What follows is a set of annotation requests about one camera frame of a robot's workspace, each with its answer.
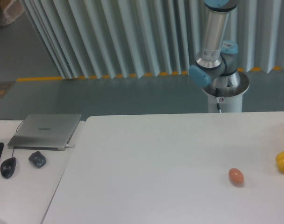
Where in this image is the white corrugated partition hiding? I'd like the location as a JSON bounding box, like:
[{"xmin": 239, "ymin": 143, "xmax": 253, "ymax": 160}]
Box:
[{"xmin": 22, "ymin": 0, "xmax": 284, "ymax": 79}]

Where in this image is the silver closed laptop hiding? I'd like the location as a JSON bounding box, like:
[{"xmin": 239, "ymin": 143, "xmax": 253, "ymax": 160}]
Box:
[{"xmin": 7, "ymin": 114, "xmax": 81, "ymax": 150}]

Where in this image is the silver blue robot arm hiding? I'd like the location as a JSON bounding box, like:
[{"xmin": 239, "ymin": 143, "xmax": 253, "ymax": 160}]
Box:
[{"xmin": 188, "ymin": 0, "xmax": 238, "ymax": 87}]

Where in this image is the brown cardboard box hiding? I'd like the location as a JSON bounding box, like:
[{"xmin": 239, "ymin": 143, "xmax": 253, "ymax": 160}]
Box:
[{"xmin": 0, "ymin": 0, "xmax": 24, "ymax": 27}]

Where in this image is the brown egg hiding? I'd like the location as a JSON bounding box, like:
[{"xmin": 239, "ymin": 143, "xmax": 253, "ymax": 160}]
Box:
[{"xmin": 228, "ymin": 168, "xmax": 244, "ymax": 185}]

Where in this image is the dark grey earbuds case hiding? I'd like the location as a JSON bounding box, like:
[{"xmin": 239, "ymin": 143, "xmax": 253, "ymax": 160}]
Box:
[{"xmin": 28, "ymin": 151, "xmax": 46, "ymax": 168}]

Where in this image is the black computer mouse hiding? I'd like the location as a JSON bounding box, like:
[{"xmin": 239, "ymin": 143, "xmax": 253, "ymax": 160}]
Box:
[{"xmin": 0, "ymin": 157, "xmax": 16, "ymax": 179}]

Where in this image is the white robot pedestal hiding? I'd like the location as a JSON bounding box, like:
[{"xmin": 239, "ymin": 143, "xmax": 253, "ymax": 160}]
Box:
[{"xmin": 203, "ymin": 71, "xmax": 249, "ymax": 113}]

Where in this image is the black mouse cable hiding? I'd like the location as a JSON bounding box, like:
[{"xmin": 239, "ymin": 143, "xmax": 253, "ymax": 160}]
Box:
[{"xmin": 0, "ymin": 118, "xmax": 26, "ymax": 158}]

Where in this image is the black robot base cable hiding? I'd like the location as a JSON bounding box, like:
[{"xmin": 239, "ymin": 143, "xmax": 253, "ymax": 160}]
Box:
[{"xmin": 214, "ymin": 87, "xmax": 222, "ymax": 113}]

